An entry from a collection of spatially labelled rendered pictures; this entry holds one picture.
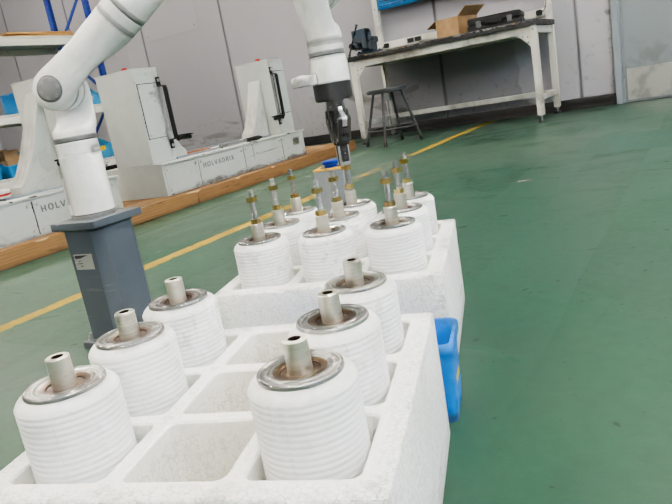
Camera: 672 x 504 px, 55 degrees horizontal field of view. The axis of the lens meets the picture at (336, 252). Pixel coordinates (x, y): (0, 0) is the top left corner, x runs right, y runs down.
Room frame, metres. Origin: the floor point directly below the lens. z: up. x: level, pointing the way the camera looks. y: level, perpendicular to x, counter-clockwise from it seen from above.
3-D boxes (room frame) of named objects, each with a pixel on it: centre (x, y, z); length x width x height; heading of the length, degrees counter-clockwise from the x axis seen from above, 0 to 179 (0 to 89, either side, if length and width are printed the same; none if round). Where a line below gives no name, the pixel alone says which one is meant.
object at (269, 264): (1.11, 0.13, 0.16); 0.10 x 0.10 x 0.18
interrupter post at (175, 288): (0.80, 0.21, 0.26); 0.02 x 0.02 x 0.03
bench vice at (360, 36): (5.72, -0.54, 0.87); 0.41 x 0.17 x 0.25; 148
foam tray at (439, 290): (1.19, -0.02, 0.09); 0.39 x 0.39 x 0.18; 74
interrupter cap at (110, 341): (0.69, 0.24, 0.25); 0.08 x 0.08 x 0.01
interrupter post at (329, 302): (0.63, 0.02, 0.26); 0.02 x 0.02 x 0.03
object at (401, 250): (1.04, -0.10, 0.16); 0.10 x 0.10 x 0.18
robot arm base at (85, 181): (1.47, 0.53, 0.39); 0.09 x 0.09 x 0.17; 58
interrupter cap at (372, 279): (0.74, -0.02, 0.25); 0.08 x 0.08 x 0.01
